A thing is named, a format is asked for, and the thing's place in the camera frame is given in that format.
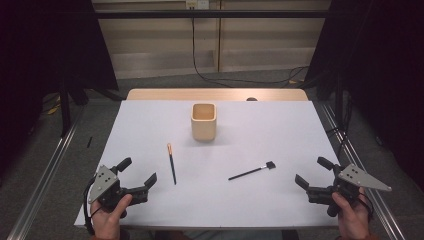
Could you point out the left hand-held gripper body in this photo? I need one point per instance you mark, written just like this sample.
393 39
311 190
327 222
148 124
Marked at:
103 183

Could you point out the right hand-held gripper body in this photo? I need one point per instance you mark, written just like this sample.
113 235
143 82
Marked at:
356 176

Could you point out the black pencil with orange end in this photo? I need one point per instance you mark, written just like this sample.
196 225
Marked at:
172 165

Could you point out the black flat-head brush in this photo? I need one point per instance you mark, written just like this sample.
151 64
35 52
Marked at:
250 172

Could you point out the beige square pen cup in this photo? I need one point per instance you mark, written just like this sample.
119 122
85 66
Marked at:
203 130

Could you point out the person's left hand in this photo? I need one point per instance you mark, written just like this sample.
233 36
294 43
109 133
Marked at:
106 224

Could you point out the person's right hand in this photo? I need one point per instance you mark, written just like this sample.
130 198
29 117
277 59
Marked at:
353 221

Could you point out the small black stick on floor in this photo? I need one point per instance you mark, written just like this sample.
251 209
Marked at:
89 142

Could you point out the white table sheet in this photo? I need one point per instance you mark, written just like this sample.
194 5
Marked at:
233 206

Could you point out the dark round table grommet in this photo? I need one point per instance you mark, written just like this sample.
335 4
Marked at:
251 99

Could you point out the black curtain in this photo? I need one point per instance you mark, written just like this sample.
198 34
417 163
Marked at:
383 66
40 50

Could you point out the aluminium floor rail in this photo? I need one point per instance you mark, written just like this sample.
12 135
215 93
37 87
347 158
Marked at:
383 213
43 180

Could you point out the black metal stand post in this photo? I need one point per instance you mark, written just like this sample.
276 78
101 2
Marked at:
339 100
65 110

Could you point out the black horizontal frame bar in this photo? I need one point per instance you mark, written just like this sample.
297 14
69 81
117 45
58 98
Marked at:
200 14

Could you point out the white wall socket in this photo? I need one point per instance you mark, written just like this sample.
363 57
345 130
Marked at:
197 4

